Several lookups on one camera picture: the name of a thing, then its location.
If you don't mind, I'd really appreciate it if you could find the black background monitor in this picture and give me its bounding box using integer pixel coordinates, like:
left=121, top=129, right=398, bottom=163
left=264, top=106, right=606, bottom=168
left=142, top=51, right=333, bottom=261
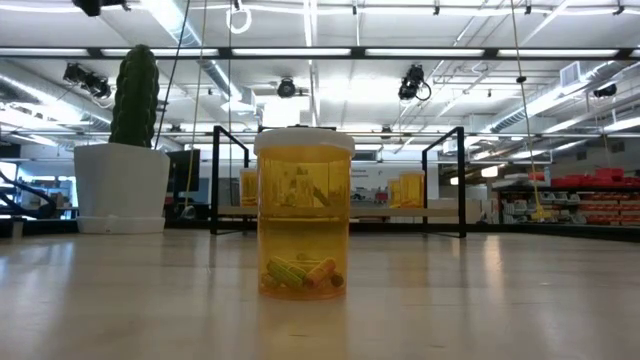
left=166, top=148, right=202, bottom=207

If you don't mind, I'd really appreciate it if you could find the white plant pot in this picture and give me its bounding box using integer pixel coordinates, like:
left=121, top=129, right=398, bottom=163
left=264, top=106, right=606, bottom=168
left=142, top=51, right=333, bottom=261
left=73, top=142, right=172, bottom=236

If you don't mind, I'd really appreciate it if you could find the green cactus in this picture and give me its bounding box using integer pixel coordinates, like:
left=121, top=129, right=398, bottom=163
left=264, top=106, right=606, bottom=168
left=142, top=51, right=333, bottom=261
left=108, top=43, right=162, bottom=150

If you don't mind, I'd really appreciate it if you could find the grey air vent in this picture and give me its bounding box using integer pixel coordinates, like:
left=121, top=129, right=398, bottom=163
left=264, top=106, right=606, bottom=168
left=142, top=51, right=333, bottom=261
left=559, top=60, right=582, bottom=89

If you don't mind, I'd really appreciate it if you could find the black curved tube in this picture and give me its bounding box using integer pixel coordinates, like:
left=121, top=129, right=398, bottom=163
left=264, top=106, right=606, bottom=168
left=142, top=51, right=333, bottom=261
left=0, top=169, right=58, bottom=220

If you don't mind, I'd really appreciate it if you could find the rack of red bins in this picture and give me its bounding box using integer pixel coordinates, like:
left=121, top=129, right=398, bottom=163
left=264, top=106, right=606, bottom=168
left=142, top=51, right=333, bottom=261
left=492, top=167, right=640, bottom=227

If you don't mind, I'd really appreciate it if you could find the wooden shelf black metal frame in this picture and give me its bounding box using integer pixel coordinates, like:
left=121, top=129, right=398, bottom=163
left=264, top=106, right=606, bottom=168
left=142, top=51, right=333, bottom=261
left=209, top=124, right=467, bottom=239

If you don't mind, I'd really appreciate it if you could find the hanging black cord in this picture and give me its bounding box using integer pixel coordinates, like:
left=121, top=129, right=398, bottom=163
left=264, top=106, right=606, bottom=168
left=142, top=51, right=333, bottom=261
left=153, top=0, right=192, bottom=150

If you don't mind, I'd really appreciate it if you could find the white cable ring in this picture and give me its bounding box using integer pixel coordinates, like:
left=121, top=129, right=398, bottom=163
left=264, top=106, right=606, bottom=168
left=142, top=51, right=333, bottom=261
left=224, top=3, right=254, bottom=36

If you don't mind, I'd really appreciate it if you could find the black aluminium table frame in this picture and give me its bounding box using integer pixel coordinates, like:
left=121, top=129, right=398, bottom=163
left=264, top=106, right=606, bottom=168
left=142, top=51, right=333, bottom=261
left=0, top=217, right=640, bottom=245

